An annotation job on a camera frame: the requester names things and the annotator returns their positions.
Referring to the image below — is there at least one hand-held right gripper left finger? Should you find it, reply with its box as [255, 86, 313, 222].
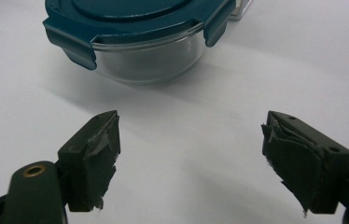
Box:
[57, 109, 121, 213]

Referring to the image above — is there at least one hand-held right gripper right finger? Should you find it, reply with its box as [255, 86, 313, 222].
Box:
[260, 110, 349, 217]

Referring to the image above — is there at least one round glass container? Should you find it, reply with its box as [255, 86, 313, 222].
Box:
[91, 21, 209, 86]

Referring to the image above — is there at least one glass container with teal lid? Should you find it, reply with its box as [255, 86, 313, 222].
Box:
[42, 0, 237, 71]

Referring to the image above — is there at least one clear glass container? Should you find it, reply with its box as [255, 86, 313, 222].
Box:
[229, 0, 254, 21]

